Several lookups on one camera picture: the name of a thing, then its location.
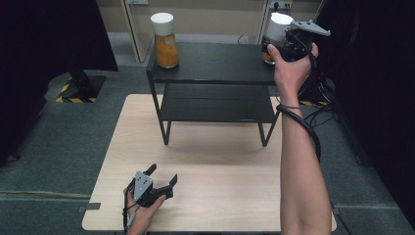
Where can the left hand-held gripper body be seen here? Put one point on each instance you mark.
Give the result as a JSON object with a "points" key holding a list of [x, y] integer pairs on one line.
{"points": [[143, 189]]}

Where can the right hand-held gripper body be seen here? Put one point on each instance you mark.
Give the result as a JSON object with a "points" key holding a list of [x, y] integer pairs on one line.
{"points": [[298, 39]]}

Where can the white-lidded jar of orange powder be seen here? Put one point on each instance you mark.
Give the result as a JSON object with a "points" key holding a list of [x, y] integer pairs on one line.
{"points": [[165, 40], [276, 27]]}

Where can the black two-tier shelf rack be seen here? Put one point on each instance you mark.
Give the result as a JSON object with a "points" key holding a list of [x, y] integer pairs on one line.
{"points": [[215, 62]]}

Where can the person's left hand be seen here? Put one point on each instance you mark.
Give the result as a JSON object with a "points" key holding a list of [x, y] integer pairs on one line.
{"points": [[143, 217]]}

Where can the person's right hand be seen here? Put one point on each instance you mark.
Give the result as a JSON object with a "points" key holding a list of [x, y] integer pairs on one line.
{"points": [[290, 75]]}

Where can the grey floor tape strip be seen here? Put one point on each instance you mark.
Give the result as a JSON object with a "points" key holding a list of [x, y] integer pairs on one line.
{"points": [[88, 207], [336, 210]]}

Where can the stand base with hazard tape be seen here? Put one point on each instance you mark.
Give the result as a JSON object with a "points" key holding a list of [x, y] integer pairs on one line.
{"points": [[318, 94], [81, 89]]}

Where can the black curtain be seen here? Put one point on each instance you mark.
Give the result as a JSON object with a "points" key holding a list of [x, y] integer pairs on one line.
{"points": [[39, 65], [372, 81]]}

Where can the white wall socket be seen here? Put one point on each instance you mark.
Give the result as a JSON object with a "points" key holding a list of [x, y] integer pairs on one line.
{"points": [[280, 4]]}

